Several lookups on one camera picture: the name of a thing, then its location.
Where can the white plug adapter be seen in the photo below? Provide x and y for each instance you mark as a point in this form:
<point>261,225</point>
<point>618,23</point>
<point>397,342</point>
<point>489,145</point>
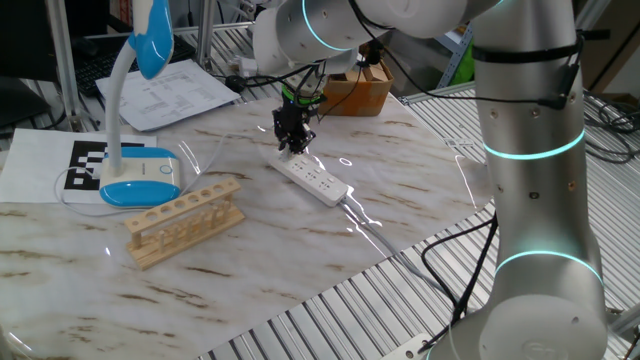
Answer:
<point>245,66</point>

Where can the wooden test tube rack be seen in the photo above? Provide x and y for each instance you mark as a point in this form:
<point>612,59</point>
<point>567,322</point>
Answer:
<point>185,222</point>

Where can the aluminium frame post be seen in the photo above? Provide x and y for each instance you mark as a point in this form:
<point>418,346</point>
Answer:
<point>65,65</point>
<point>206,35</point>

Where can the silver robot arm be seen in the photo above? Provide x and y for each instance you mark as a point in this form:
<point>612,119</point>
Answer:
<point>540,200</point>

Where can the blue and white desk lamp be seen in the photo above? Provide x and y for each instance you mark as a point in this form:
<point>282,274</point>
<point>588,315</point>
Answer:
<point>140,192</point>

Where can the black and white marker sheet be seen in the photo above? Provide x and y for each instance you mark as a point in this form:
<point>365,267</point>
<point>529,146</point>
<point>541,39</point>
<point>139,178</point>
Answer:
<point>30,165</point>

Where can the black keyboard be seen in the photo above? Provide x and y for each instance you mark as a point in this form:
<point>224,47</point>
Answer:
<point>100,65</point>

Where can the cardboard box with orange tape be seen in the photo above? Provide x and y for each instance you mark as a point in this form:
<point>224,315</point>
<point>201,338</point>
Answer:
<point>365,95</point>

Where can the black round puck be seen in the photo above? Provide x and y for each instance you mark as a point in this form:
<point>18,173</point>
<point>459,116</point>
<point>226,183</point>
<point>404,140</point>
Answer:
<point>235,83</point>

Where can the green cloth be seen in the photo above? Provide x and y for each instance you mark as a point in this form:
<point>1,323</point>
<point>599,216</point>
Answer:
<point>467,65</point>

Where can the printed paper sheet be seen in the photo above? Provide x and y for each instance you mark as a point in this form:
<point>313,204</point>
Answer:
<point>170,95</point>

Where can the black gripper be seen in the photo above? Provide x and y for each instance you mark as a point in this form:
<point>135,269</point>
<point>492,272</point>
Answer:
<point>295,122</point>

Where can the white power strip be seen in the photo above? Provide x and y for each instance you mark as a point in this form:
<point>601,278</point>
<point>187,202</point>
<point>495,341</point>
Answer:
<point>315,180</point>

